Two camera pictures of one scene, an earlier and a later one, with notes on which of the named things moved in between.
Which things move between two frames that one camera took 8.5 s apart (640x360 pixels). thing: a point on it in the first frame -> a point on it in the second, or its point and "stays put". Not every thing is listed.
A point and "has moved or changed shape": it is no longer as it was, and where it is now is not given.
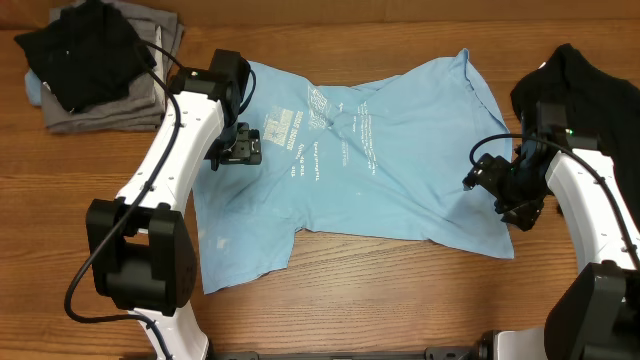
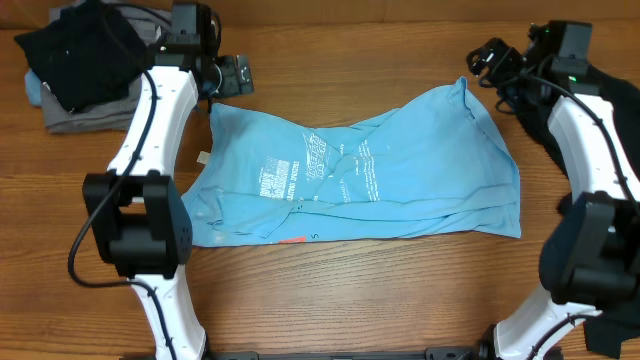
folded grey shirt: [144, 106] stays put
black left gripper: [248, 147] -> [231, 84]
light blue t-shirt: [384, 161] has moved or changed shape
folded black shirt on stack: [86, 53] stays put
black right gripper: [523, 215] -> [503, 59]
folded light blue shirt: [34, 87] stays put
